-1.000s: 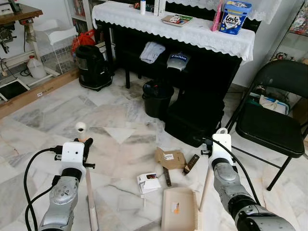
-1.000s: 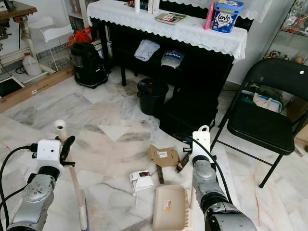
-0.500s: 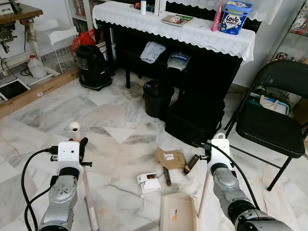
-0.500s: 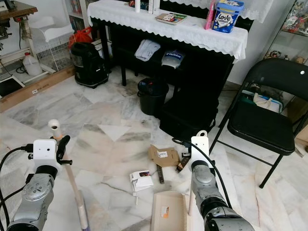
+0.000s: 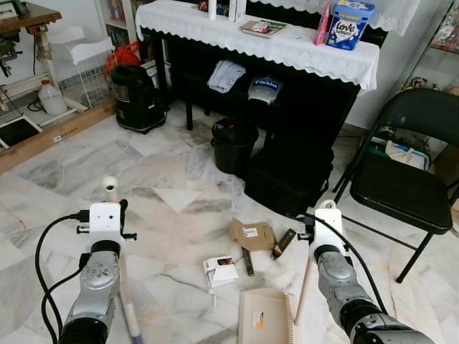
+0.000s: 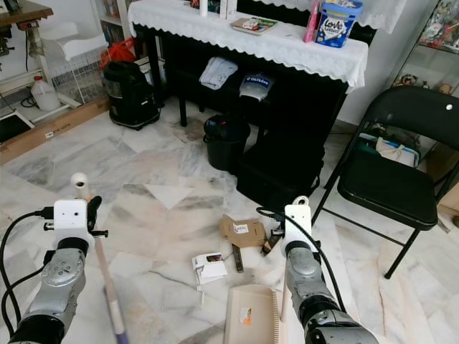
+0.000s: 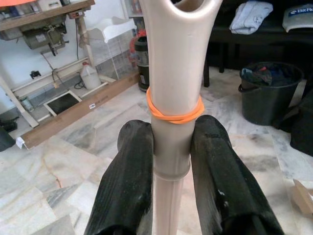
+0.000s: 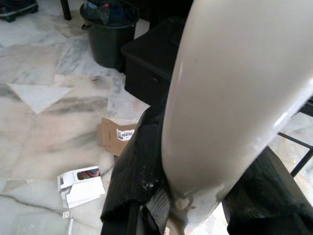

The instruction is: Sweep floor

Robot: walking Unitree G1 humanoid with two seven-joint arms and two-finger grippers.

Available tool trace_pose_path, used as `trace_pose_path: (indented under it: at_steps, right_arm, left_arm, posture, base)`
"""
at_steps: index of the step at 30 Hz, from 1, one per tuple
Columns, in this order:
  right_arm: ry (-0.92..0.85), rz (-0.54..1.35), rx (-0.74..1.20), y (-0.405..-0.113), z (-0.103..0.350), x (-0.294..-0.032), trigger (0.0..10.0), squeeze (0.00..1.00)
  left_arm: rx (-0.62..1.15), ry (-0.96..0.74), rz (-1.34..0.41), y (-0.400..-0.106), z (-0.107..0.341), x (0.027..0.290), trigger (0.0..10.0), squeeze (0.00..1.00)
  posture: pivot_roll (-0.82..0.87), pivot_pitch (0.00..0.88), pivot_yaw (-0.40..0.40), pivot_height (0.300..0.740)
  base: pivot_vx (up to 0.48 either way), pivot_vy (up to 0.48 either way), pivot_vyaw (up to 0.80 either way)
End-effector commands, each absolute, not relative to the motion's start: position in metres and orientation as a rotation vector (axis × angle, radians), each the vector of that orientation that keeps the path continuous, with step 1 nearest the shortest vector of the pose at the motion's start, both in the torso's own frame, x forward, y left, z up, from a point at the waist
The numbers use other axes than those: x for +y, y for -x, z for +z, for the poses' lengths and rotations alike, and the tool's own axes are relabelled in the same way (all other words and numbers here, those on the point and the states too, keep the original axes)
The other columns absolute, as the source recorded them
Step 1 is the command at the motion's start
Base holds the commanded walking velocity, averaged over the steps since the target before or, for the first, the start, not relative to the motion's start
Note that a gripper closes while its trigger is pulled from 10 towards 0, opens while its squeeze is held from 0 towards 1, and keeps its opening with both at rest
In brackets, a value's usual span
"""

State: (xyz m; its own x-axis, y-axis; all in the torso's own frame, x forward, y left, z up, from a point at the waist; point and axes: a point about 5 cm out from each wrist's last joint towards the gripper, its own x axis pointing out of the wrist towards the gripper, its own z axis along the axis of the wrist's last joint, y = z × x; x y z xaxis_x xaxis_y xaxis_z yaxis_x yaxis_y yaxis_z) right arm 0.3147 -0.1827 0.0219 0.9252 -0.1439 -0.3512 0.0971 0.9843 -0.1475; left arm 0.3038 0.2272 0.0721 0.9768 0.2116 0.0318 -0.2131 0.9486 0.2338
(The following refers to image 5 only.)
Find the white bookshelf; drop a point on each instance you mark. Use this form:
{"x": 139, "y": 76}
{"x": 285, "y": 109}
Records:
{"x": 115, "y": 18}

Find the brown wooden table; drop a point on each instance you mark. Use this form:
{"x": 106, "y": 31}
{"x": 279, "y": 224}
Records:
{"x": 25, "y": 16}

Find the flat book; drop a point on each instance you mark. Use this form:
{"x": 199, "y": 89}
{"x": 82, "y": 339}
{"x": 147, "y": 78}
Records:
{"x": 263, "y": 29}

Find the pink packet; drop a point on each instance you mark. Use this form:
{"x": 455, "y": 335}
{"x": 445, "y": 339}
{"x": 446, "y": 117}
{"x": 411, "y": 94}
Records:
{"x": 324, "y": 25}

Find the white paper card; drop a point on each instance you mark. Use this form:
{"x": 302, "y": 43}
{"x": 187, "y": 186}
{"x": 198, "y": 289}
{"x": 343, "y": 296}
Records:
{"x": 221, "y": 271}

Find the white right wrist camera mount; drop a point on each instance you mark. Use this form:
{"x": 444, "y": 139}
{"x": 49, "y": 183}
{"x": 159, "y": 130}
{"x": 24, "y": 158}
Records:
{"x": 332, "y": 226}

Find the brown cardboard piece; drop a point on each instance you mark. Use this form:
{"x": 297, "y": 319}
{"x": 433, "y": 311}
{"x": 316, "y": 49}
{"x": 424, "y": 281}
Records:
{"x": 252, "y": 235}

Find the blue and white bag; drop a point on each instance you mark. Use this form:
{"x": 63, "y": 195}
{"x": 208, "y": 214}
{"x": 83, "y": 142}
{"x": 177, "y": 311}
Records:
{"x": 265, "y": 89}

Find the long wooden plank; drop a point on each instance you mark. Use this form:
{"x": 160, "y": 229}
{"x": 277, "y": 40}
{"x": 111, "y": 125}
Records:
{"x": 57, "y": 140}

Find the dark brown wrapper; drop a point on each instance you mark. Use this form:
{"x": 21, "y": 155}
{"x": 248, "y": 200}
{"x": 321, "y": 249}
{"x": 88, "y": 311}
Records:
{"x": 284, "y": 244}

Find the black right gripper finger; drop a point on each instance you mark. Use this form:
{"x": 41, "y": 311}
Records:
{"x": 302, "y": 237}

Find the black folding chair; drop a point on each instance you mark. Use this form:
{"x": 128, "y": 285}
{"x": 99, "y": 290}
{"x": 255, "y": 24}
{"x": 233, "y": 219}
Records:
{"x": 401, "y": 190}

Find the dark brown strip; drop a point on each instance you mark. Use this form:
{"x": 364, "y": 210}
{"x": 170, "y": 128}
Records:
{"x": 248, "y": 261}

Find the black waste bin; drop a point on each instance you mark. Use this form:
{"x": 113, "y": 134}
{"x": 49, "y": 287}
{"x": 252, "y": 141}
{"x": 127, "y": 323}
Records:
{"x": 234, "y": 147}

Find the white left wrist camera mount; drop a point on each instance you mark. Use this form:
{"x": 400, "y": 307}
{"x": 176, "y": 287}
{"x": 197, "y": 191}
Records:
{"x": 105, "y": 221}

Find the white folded cloth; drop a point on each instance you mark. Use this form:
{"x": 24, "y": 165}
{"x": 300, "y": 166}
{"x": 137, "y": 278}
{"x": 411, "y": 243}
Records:
{"x": 226, "y": 77}

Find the black flat tray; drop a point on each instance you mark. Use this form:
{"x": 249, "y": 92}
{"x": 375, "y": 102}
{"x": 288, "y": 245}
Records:
{"x": 18, "y": 132}

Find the short white lace cloth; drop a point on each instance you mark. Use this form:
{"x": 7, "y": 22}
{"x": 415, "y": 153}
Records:
{"x": 394, "y": 14}

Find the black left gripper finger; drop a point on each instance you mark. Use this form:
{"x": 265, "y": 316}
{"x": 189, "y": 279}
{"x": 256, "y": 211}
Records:
{"x": 123, "y": 206}
{"x": 129, "y": 235}

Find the blue tissue pack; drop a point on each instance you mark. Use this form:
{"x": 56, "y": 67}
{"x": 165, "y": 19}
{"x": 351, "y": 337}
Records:
{"x": 350, "y": 25}

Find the white plastic jug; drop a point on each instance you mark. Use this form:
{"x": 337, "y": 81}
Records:
{"x": 51, "y": 100}

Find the box with cream cloth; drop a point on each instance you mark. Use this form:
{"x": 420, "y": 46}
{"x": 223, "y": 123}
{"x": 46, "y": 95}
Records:
{"x": 405, "y": 154}

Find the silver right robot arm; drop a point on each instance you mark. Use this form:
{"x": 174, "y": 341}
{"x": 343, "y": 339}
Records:
{"x": 341, "y": 279}

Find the glass display cabinet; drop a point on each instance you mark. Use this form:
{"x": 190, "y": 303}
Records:
{"x": 437, "y": 43}

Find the black vacuum cleaner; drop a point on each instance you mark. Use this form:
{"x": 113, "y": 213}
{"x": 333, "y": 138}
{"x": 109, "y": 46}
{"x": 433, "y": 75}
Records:
{"x": 136, "y": 100}

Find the long white lace cloth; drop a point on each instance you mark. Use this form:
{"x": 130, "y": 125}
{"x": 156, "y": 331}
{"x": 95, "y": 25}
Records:
{"x": 287, "y": 54}

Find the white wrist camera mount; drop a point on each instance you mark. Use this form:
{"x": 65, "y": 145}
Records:
{"x": 332, "y": 226}
{"x": 105, "y": 221}

